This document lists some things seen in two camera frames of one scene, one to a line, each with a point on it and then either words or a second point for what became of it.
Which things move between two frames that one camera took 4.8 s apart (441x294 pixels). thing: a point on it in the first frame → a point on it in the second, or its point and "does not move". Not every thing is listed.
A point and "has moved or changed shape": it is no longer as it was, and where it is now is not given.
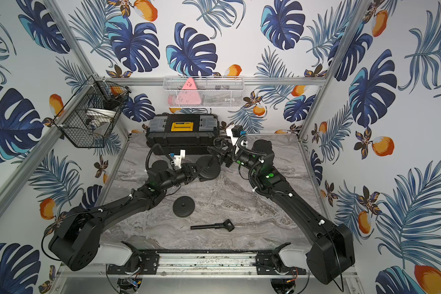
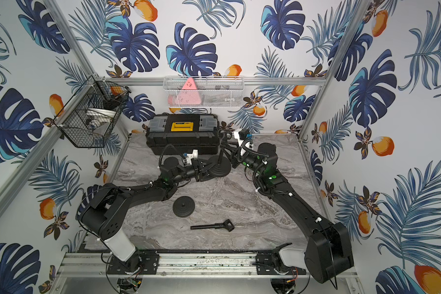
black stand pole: [227, 224] does not move
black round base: [211, 169] has moved or changed shape
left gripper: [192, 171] → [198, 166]
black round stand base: [184, 206] does not move
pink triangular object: [188, 95] does not move
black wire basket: [89, 117] does not move
